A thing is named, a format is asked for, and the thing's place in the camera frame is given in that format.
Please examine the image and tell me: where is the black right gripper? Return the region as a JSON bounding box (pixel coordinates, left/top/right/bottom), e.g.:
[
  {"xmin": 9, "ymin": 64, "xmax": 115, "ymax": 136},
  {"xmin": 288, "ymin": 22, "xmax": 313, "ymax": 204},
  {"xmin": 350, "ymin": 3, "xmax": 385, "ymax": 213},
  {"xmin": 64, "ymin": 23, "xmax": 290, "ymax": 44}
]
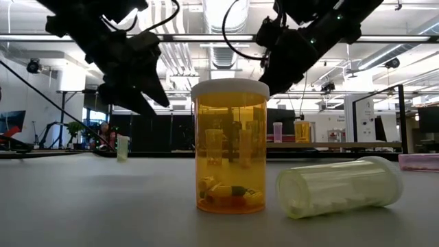
[{"xmin": 255, "ymin": 16, "xmax": 320, "ymax": 96}]

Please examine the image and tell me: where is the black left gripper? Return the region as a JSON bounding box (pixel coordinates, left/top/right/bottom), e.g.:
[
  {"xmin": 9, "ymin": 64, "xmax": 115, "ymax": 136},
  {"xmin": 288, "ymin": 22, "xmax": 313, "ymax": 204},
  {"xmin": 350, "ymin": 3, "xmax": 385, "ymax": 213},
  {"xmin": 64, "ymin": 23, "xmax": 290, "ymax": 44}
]
[{"xmin": 85, "ymin": 32, "xmax": 171, "ymax": 117}]

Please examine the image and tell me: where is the slim pale green pill bottle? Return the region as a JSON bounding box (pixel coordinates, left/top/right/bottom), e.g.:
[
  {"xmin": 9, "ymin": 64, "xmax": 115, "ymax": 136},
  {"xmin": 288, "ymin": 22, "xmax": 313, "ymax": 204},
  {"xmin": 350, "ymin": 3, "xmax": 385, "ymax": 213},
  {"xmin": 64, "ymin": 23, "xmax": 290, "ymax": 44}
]
[{"xmin": 116, "ymin": 135, "xmax": 130, "ymax": 163}]

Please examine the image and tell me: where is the short orange pill bottle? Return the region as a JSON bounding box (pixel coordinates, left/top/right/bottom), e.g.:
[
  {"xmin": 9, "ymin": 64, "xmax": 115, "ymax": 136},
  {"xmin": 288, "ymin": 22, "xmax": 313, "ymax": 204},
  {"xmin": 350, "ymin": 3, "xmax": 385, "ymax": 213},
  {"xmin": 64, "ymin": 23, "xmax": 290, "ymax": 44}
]
[{"xmin": 294, "ymin": 120, "xmax": 311, "ymax": 143}]

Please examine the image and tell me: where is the wide pale green pill bottle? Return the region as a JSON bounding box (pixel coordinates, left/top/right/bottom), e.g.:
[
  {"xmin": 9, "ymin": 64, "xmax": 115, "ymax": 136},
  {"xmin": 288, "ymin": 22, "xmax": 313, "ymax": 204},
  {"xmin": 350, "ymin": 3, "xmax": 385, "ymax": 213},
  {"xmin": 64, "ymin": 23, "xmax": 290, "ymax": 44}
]
[{"xmin": 276, "ymin": 156, "xmax": 404, "ymax": 220}]

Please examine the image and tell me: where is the person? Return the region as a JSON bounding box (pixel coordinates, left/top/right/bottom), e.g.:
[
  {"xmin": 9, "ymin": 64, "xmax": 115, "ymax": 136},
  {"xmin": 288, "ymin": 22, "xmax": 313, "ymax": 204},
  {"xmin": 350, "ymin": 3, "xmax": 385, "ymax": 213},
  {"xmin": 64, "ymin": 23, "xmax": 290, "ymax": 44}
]
[{"xmin": 89, "ymin": 121, "xmax": 117, "ymax": 152}]

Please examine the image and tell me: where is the tall orange pill bottle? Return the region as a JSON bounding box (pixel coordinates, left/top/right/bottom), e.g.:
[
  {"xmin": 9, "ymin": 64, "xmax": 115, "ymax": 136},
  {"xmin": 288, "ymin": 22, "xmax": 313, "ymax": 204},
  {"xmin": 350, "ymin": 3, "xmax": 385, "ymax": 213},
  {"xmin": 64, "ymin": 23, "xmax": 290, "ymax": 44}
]
[{"xmin": 191, "ymin": 78, "xmax": 271, "ymax": 215}]

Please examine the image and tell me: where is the red bench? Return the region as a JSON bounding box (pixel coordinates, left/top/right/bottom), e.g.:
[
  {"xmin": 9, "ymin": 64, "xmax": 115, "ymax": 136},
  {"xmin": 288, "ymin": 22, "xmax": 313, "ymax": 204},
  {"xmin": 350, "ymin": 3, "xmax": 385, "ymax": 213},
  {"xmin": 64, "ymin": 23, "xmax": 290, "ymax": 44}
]
[{"xmin": 266, "ymin": 134, "xmax": 298, "ymax": 143}]

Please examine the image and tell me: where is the leafy background plant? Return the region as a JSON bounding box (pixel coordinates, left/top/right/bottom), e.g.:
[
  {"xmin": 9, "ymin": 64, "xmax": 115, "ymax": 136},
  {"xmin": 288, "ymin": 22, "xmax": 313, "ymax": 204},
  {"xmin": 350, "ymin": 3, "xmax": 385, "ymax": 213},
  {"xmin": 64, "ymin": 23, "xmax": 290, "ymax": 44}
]
[{"xmin": 67, "ymin": 121, "xmax": 86, "ymax": 150}]

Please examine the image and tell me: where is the thin black slanted rod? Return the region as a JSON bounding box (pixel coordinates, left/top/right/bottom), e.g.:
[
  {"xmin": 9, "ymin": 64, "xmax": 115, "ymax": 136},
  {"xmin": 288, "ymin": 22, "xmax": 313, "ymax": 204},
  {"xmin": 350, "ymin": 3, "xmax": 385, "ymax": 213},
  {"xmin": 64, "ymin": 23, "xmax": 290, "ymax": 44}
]
[{"xmin": 0, "ymin": 60, "xmax": 117, "ymax": 151}]

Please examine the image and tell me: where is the white pillar with sign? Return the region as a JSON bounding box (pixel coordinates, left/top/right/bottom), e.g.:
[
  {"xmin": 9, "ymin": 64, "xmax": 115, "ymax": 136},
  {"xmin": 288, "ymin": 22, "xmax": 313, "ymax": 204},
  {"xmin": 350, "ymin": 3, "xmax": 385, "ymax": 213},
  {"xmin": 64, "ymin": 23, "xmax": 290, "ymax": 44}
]
[{"xmin": 344, "ymin": 94, "xmax": 377, "ymax": 143}]

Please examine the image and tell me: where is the computer monitor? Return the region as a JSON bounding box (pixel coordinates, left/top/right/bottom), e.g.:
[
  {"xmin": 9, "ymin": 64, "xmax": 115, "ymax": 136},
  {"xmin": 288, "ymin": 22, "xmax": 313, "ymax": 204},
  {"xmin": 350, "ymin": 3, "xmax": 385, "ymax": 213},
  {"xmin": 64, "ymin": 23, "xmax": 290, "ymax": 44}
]
[{"xmin": 0, "ymin": 109, "xmax": 27, "ymax": 138}]

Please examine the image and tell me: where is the black monitor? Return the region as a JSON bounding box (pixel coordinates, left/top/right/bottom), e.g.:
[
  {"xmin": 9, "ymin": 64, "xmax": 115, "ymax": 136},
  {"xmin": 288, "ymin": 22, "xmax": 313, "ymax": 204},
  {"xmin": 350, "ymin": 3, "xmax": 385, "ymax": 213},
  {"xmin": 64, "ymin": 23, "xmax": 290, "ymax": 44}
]
[{"xmin": 417, "ymin": 106, "xmax": 439, "ymax": 134}]

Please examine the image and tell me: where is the black wall screen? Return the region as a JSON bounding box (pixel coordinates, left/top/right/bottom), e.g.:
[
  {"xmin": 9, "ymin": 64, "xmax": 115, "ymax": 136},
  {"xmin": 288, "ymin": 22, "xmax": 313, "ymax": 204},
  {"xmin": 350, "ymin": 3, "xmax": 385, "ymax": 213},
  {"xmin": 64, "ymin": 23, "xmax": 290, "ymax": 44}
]
[{"xmin": 266, "ymin": 108, "xmax": 297, "ymax": 135}]

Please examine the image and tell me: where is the black partition wall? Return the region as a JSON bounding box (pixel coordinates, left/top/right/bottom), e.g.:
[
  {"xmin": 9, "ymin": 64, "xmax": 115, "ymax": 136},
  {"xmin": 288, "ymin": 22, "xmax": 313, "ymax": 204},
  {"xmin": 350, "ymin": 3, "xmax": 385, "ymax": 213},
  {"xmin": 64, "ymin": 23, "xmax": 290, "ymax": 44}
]
[{"xmin": 109, "ymin": 113, "xmax": 193, "ymax": 153}]

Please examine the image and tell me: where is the black metal rig frame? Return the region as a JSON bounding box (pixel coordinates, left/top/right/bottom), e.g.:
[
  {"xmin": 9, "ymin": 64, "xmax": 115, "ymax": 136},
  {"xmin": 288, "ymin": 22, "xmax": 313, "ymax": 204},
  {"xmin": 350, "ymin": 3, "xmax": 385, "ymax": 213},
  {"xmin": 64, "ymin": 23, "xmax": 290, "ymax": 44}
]
[{"xmin": 0, "ymin": 149, "xmax": 402, "ymax": 161}]

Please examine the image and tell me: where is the silver ceiling air duct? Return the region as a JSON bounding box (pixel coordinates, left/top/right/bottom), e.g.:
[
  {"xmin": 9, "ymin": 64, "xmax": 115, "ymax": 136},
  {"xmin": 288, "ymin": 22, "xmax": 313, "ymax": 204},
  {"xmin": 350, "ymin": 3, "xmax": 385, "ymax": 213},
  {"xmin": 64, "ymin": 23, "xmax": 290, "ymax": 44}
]
[{"xmin": 202, "ymin": 0, "xmax": 251, "ymax": 34}]

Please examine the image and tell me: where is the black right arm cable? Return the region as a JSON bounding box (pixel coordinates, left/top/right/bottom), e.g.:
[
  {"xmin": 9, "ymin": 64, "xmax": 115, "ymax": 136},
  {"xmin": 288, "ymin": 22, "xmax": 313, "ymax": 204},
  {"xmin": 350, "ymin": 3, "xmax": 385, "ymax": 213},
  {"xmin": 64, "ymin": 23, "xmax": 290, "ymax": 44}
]
[{"xmin": 221, "ymin": 0, "xmax": 272, "ymax": 63}]

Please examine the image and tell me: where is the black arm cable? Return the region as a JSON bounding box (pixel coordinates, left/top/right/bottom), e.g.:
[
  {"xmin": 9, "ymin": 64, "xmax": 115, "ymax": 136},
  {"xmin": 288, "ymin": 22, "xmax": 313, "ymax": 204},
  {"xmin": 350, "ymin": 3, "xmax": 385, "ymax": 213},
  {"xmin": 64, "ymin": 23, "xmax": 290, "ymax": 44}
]
[
  {"xmin": 221, "ymin": 0, "xmax": 272, "ymax": 63},
  {"xmin": 101, "ymin": 0, "xmax": 181, "ymax": 34}
]

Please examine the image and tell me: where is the black gantry frame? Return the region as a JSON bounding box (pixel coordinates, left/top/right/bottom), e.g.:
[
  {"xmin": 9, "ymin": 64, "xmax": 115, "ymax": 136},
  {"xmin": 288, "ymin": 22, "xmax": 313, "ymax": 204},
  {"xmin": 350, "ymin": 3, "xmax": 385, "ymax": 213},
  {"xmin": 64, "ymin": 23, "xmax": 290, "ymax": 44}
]
[{"xmin": 56, "ymin": 89, "xmax": 115, "ymax": 152}]

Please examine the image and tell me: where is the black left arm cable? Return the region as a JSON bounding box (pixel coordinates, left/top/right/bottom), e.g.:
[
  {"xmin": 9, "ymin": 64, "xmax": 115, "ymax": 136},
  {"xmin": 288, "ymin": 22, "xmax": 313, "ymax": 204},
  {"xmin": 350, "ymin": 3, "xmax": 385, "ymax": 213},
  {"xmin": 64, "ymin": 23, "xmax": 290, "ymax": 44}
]
[{"xmin": 101, "ymin": 0, "xmax": 181, "ymax": 34}]

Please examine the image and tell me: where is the black shelf end frame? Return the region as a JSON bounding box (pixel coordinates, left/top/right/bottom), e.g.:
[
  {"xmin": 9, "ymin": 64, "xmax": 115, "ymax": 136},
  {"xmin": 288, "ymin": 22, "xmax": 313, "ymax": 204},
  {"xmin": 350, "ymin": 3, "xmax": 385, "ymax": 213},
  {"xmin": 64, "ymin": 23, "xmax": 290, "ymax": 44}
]
[{"xmin": 352, "ymin": 84, "xmax": 409, "ymax": 154}]

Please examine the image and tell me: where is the long ceiling light rail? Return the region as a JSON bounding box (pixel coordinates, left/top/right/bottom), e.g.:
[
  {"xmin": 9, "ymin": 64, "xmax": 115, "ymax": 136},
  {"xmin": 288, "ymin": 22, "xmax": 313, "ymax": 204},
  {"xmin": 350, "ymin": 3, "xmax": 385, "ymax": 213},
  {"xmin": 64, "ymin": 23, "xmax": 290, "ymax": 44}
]
[{"xmin": 0, "ymin": 33, "xmax": 439, "ymax": 45}]

